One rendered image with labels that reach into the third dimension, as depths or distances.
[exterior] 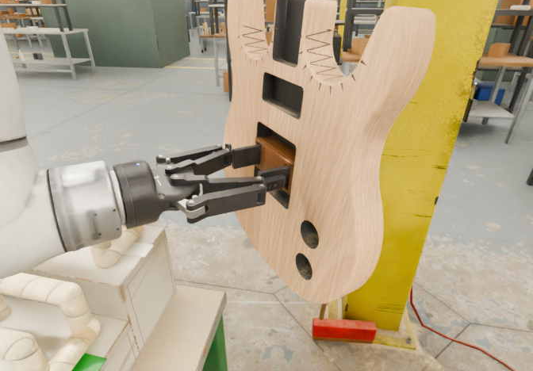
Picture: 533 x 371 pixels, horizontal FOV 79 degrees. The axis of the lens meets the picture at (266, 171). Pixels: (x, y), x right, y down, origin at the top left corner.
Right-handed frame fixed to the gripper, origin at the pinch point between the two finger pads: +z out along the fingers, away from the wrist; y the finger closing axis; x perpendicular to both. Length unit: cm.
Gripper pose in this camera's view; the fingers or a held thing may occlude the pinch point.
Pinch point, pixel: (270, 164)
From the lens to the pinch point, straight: 46.5
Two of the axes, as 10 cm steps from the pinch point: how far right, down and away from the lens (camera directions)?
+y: 5.1, 4.4, -7.4
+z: 8.6, -1.9, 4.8
